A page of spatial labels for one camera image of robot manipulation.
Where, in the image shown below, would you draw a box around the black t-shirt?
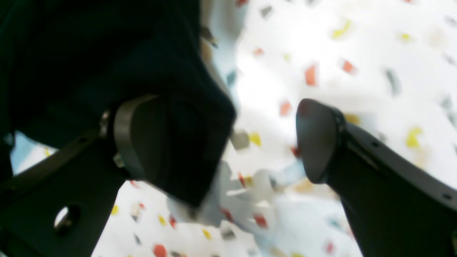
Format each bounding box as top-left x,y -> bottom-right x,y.
0,0 -> 235,207

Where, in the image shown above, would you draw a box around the terrazzo patterned tablecloth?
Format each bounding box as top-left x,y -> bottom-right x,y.
1,0 -> 456,257

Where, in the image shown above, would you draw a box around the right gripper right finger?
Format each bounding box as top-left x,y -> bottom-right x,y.
296,98 -> 457,257

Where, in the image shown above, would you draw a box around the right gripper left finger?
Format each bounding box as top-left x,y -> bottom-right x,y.
0,95 -> 167,257

